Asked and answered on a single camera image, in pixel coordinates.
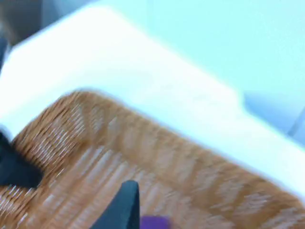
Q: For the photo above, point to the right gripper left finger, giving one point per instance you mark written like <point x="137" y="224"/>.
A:
<point x="16" y="169"/>

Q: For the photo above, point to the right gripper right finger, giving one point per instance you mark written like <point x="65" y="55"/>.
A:
<point x="126" y="207"/>

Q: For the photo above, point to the purple triangular block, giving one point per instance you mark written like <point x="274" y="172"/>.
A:
<point x="155" y="223"/>

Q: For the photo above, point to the brown wicker basket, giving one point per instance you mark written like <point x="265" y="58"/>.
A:
<point x="181" y="181"/>

